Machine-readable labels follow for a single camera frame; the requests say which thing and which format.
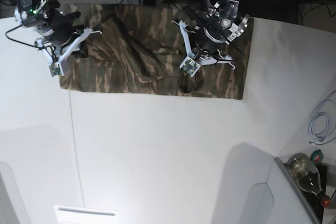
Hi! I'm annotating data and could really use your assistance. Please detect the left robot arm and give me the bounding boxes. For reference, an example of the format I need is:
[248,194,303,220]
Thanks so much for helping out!
[182,0,249,54]

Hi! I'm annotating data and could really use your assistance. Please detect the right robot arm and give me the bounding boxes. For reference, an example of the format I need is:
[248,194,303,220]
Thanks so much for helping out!
[5,0,80,63]

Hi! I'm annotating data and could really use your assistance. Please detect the green tape roll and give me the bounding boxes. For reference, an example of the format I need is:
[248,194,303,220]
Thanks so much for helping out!
[310,149,323,164]

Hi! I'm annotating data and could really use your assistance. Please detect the white coiled cable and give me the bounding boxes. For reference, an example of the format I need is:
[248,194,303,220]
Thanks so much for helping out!
[307,98,336,145]

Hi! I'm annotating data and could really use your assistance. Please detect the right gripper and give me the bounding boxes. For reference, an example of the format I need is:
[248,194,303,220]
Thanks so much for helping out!
[43,11,88,58]

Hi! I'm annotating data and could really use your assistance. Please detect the clear plastic bottle red cap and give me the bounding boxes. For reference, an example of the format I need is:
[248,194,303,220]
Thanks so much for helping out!
[287,153,331,208]

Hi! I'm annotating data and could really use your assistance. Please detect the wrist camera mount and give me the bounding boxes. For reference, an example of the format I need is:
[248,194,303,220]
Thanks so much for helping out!
[35,25,102,76]
[172,19,236,77]

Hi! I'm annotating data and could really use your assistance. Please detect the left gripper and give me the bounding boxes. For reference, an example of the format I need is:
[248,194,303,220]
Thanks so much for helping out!
[182,6,226,53]

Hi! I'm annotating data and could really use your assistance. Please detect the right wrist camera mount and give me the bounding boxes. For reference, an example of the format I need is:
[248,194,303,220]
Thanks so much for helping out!
[35,25,102,76]

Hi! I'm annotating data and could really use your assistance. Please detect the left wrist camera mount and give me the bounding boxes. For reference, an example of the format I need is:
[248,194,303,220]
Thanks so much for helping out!
[172,19,236,77]

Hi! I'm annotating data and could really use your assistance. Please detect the camouflage t-shirt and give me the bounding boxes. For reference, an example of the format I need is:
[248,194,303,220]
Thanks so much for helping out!
[59,3,254,100]

